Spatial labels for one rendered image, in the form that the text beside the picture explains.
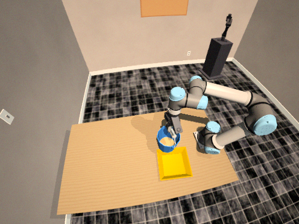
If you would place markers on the blue pail with white handle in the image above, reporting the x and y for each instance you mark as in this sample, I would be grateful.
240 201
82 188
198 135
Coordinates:
166 139

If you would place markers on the yellow shallow tray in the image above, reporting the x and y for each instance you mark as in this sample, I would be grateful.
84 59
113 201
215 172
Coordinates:
174 165

